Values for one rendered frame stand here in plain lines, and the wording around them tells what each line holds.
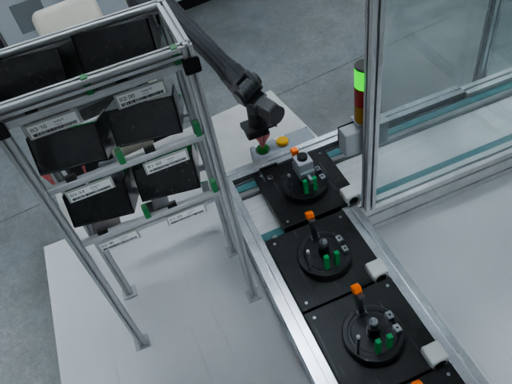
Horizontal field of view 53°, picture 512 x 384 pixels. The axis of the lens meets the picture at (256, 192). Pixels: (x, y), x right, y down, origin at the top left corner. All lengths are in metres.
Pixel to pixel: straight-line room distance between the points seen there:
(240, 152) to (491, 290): 0.91
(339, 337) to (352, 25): 3.12
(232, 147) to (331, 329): 0.84
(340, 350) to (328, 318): 0.08
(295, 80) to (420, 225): 2.16
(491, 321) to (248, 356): 0.62
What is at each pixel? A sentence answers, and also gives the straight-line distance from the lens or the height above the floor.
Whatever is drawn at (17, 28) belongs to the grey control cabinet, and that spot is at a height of 0.36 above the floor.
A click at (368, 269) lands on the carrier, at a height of 0.99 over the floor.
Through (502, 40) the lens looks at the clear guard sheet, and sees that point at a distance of 1.37.
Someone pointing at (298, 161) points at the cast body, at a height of 1.09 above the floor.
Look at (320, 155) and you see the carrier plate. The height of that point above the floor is 0.97.
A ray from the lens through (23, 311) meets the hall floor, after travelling 2.85.
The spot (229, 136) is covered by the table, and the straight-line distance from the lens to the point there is 1.90.
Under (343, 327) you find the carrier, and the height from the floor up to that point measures 0.99.
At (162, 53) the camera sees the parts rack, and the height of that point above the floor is 1.66.
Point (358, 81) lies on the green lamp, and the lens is 1.20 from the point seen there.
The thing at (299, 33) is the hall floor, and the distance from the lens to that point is 4.05.
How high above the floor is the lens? 2.10
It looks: 47 degrees down
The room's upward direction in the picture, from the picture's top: 12 degrees counter-clockwise
